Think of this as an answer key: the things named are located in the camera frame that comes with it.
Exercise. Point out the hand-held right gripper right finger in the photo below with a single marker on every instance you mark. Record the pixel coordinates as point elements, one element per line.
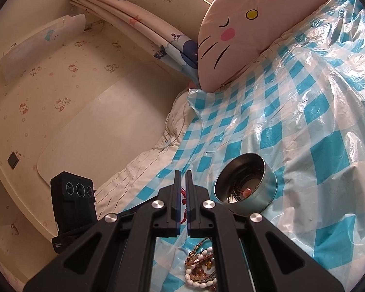
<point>188,206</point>

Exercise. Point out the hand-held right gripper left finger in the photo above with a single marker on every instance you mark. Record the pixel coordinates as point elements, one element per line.
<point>178,206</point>

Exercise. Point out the round metal tin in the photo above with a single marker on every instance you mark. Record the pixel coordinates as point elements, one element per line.
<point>261,194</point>

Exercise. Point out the white quilt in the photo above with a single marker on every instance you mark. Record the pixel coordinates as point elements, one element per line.
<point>146,167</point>

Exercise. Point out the beige headboard panel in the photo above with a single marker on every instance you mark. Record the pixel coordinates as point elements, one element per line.
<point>103,121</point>

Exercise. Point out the blue checked plastic sheet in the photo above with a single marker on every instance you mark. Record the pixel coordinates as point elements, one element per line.
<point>307,112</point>

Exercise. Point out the white plastic panel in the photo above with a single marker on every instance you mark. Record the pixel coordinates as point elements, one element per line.
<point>42,42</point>

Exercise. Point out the cream printed curtain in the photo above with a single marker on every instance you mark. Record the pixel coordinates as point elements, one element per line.
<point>133,18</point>

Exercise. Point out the pink cat face pillow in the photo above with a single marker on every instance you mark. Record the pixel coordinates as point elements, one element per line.
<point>255,21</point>

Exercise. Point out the black wall switch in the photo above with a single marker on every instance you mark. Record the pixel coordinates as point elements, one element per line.
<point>13,160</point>

